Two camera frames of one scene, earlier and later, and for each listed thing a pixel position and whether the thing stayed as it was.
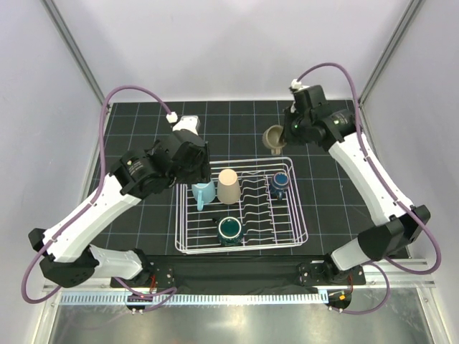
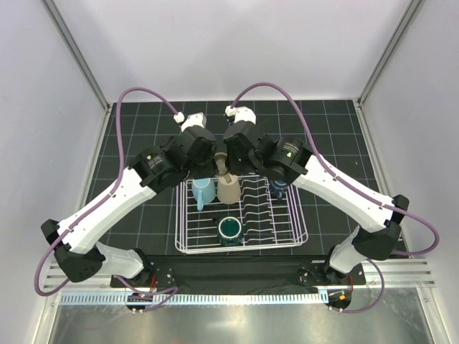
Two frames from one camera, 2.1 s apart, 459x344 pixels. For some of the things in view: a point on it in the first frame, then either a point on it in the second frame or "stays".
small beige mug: x=271 y=138 → x=220 y=158
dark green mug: x=229 y=231 stays
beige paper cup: x=229 y=190 stays
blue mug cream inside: x=203 y=193 stays
